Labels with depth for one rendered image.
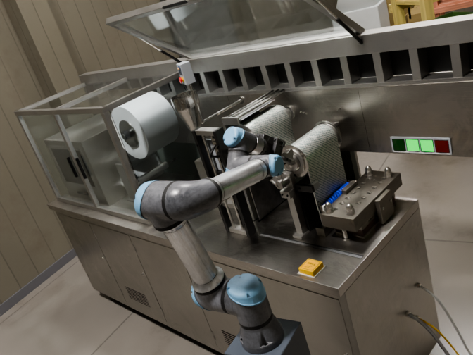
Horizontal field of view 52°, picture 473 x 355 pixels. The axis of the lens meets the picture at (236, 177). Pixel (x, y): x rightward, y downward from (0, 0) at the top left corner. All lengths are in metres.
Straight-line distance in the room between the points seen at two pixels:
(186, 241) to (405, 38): 1.10
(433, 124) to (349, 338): 0.90
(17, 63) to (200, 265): 3.54
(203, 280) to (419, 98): 1.07
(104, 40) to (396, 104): 3.90
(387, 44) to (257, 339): 1.19
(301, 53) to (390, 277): 1.03
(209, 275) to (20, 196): 3.28
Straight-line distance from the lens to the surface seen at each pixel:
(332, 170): 2.16
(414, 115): 2.06
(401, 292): 2.28
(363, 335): 2.07
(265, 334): 1.65
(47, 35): 4.83
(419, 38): 1.95
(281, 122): 2.24
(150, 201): 1.42
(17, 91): 4.77
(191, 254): 1.55
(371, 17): 7.93
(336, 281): 1.88
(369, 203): 2.06
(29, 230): 4.77
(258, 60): 2.41
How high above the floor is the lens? 2.03
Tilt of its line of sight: 22 degrees down
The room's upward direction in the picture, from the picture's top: 18 degrees counter-clockwise
